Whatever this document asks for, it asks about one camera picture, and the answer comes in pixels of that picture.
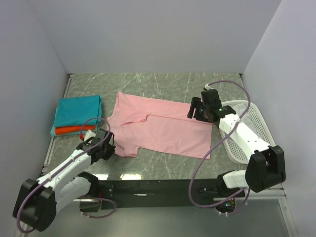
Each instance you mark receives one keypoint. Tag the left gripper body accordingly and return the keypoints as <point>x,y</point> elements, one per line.
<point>108,150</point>

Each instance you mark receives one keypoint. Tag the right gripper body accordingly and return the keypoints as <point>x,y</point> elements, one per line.
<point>201,112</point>

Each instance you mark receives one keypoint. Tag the pink t-shirt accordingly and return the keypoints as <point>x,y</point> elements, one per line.
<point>157,125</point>

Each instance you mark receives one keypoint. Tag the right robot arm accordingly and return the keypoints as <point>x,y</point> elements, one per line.
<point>265,163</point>

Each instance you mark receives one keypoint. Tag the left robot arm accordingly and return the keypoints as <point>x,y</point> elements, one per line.
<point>40,200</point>

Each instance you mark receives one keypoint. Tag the orange folded t-shirt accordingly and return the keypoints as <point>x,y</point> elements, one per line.
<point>72,129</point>

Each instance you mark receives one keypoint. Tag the white t-shirt in basket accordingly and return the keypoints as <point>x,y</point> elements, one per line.
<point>239,109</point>

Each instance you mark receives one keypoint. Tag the teal folded t-shirt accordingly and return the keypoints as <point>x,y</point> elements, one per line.
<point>78,111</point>

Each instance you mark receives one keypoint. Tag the white plastic basket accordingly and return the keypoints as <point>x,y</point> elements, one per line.
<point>247,138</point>

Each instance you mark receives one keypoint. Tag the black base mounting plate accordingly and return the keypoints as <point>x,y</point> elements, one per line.
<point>160,193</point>

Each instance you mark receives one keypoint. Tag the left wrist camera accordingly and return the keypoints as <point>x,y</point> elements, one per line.
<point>87,135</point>

